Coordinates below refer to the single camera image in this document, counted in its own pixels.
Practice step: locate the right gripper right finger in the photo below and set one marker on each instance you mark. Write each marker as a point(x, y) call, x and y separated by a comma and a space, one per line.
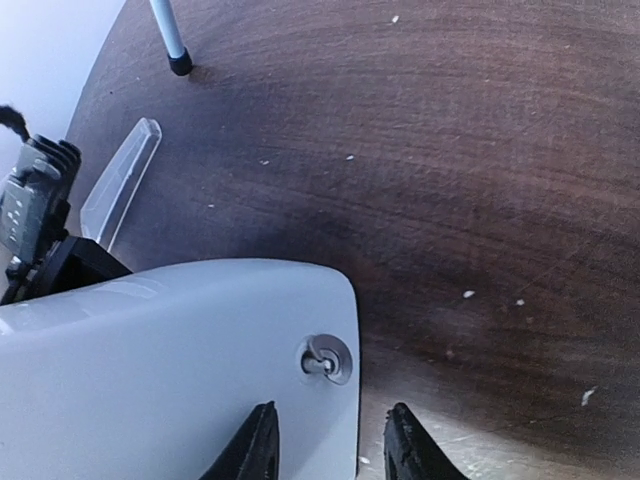
point(410, 452)

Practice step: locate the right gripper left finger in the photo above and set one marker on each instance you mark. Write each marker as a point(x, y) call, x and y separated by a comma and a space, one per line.
point(253, 453)

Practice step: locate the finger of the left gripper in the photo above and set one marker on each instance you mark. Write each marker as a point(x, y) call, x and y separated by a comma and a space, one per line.
point(79, 262)

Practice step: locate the clear metronome front cover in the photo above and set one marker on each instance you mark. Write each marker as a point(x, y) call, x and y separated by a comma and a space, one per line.
point(106, 206)

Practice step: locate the grey metronome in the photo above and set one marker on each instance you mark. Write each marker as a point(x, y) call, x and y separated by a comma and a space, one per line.
point(149, 376)

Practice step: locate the white perforated music stand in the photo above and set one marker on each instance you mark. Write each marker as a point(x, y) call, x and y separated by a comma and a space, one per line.
point(180, 61)

